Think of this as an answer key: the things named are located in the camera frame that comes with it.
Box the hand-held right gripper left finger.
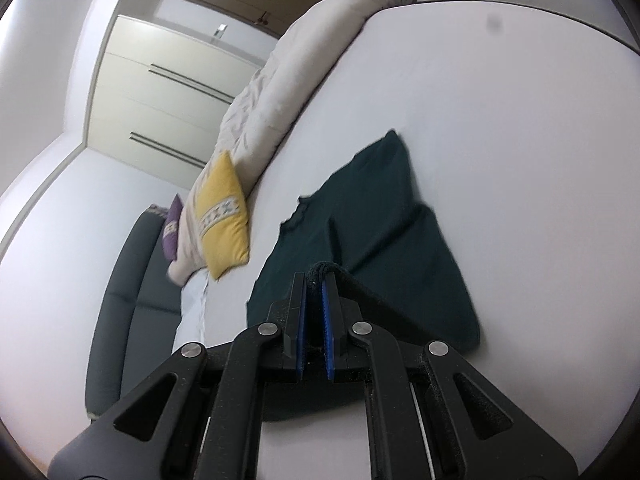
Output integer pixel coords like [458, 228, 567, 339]
[47, 272, 307, 480]

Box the purple patterned pillow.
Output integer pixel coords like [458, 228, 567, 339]
[163, 194, 185, 262]

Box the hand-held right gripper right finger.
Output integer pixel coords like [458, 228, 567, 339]
[320, 272, 581, 480]

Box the flat white pillow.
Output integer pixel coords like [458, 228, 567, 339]
[172, 267, 210, 356]

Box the beige duvet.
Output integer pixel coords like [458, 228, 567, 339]
[166, 0, 420, 288]

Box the cream wardrobe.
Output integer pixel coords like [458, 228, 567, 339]
[85, 14, 268, 168]

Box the dark green sweater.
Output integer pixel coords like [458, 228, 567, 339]
[246, 130, 482, 423]

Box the yellow patterned pillow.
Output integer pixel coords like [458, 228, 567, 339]
[195, 150, 251, 281]

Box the grey upholstered headboard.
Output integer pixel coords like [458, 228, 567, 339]
[85, 204, 183, 418]

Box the bed with white sheet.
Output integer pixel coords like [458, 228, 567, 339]
[170, 0, 640, 480]

